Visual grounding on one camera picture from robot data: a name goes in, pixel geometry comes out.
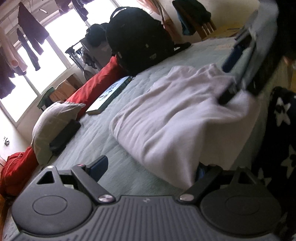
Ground white printed sweatshirt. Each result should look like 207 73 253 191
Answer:
109 64 261 189

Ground dark clothes on chair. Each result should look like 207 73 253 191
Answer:
172 0 211 39

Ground wooden chair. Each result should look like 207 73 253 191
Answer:
196 20 217 40

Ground green checked bed sheet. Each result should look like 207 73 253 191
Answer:
2 37 285 241

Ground black folded cloth pouch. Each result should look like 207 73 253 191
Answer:
49 120 81 156

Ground black star patterned trousers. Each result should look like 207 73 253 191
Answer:
258 87 295 240

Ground grey beige pillow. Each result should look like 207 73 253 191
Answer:
31 101 85 165

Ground light blue book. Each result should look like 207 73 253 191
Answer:
86 76 133 115

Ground red duvet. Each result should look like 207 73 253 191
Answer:
1 56 126 198

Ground green stool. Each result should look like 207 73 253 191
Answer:
37 87 55 111

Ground brown cardboard box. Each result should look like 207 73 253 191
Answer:
49 74 82 102

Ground black backpack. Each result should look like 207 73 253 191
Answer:
105 6 191 76

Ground hanging dark laundry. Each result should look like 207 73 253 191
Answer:
0 0 93 100

